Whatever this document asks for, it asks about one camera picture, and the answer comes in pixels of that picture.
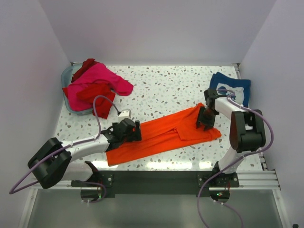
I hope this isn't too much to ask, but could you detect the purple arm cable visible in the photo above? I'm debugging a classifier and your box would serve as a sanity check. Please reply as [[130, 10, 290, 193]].
[[9, 95, 129, 205], [197, 88, 275, 228]]

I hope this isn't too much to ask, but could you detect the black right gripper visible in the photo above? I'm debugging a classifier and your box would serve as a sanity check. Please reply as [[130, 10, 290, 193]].
[[196, 106, 218, 131]]

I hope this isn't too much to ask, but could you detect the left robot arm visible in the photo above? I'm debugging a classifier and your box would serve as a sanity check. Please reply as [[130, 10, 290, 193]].
[[28, 118, 142, 189]]

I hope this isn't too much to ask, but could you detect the folded blue printed t-shirt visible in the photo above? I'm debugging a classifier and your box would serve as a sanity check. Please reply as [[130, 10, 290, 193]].
[[209, 72, 251, 107]]

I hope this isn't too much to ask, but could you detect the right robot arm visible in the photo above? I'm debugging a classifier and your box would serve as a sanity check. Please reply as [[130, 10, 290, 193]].
[[196, 88, 266, 187]]

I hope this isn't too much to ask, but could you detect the aluminium rail frame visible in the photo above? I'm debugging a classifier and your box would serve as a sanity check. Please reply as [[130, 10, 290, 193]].
[[30, 171, 281, 190]]

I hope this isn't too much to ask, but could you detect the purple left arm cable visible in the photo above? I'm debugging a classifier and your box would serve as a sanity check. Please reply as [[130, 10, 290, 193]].
[[9, 95, 129, 205]]

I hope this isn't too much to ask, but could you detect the light blue plastic basket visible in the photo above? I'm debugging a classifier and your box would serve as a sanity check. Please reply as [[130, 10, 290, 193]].
[[61, 63, 93, 116]]

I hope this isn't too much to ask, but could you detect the pink t-shirt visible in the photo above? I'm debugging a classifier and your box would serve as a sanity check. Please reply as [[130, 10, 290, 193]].
[[67, 63, 133, 111]]

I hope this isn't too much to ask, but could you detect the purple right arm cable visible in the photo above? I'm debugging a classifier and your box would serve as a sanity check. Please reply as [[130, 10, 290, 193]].
[[197, 88, 275, 228]]

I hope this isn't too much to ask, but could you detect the dark red t-shirt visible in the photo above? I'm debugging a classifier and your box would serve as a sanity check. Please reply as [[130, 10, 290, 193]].
[[71, 58, 98, 83]]

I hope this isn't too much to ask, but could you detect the orange t-shirt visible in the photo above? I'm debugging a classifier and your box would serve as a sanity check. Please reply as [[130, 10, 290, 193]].
[[106, 103, 221, 166]]

